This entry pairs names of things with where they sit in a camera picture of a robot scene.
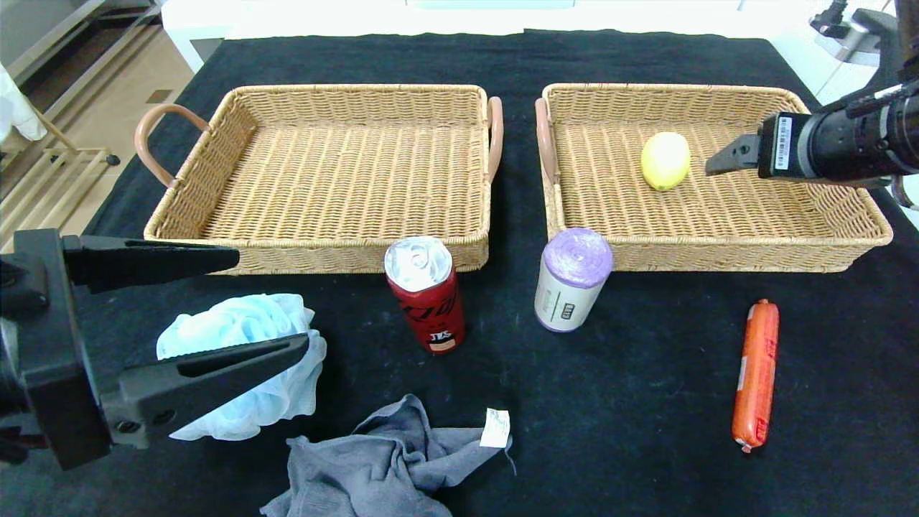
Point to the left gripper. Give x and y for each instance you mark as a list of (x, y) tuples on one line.
[(52, 345)]

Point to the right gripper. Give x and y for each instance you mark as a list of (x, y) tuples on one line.
[(779, 143)]

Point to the yellow lemon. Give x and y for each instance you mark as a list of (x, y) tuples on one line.
[(664, 161)]

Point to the light blue bath sponge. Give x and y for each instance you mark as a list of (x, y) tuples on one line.
[(237, 319)]

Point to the orange sausage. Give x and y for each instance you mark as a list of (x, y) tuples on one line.
[(757, 373)]

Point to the grey microfibre cloth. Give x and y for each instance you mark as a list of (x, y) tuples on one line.
[(373, 467)]

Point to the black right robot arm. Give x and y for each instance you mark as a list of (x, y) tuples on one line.
[(854, 140)]

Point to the rectangular wicker basket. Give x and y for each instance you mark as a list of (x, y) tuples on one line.
[(344, 179), (610, 208)]

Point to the wooden rack on wheels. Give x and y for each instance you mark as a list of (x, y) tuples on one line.
[(36, 205)]

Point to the purple trash bag roll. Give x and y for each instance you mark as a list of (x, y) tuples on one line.
[(567, 294)]

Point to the black table cloth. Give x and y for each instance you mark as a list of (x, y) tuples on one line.
[(646, 395)]

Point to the white hanging cloth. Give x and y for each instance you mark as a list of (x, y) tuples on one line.
[(18, 108)]

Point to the red soda can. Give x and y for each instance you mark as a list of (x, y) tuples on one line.
[(431, 309)]

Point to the white table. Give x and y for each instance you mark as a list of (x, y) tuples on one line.
[(323, 18)]

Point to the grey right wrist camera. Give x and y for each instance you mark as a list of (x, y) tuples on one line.
[(854, 47)]

